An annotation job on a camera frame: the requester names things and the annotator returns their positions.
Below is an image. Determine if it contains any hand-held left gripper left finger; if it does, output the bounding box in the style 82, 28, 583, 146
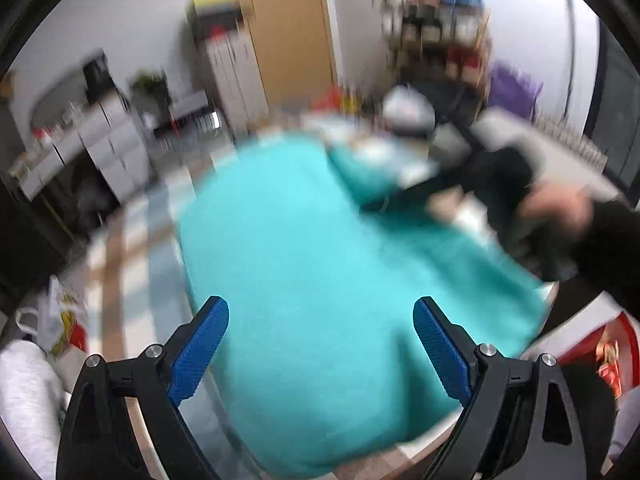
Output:
56, 296, 230, 480

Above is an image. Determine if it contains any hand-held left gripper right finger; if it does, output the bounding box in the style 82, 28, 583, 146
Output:
413, 296, 587, 480

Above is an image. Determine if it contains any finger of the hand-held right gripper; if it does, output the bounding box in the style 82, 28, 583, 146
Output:
359, 180, 453, 214

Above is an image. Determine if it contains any teal zip hooded jacket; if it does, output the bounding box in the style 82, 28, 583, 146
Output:
177, 132, 549, 479

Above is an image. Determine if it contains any person's right forearm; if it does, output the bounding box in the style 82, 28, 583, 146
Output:
570, 199, 640, 313

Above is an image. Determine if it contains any person's right hand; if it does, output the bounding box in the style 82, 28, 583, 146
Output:
517, 184, 595, 242

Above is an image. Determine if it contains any woven wicker basket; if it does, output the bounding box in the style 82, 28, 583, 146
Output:
537, 114, 609, 167

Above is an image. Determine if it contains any purple fabric bag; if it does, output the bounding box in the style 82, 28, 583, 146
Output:
487, 62, 544, 122

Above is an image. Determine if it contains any white plastic bag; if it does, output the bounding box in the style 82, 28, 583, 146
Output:
382, 87, 437, 137

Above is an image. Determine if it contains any checked bed blanket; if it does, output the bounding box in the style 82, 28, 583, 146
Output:
84, 169, 242, 462

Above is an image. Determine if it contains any orange plastic bag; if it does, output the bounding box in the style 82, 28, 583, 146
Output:
312, 92, 347, 112

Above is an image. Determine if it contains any bamboo shoe rack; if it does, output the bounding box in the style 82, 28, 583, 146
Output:
379, 0, 494, 92

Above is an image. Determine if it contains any dark pole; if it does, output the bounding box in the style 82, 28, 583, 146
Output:
564, 0, 584, 112

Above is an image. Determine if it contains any white printed tote bag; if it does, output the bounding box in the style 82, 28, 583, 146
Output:
14, 279, 89, 357

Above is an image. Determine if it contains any red printed bag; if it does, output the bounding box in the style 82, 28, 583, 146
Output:
554, 309, 632, 402

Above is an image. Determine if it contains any wooden shoe rack with shoes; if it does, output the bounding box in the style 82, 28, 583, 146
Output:
380, 0, 488, 86

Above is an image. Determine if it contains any tan wooden door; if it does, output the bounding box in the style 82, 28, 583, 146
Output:
214, 0, 342, 127

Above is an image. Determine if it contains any white drawer cabinet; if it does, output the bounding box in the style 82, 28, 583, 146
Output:
204, 34, 267, 132

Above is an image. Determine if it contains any silver suitcase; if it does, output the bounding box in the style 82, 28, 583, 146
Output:
154, 109, 224, 142

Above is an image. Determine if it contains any red and black shoe box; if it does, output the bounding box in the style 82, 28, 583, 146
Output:
197, 22, 242, 42

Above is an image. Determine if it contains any grey shoe box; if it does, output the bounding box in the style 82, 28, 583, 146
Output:
192, 7, 246, 27

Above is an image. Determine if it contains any dark wrapped flower bouquet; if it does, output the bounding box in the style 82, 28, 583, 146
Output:
130, 72, 169, 112

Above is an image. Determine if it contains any yellow lid shoe box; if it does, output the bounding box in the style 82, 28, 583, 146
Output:
189, 0, 239, 14

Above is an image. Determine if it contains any black printed box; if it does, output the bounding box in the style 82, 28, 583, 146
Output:
82, 52, 114, 102

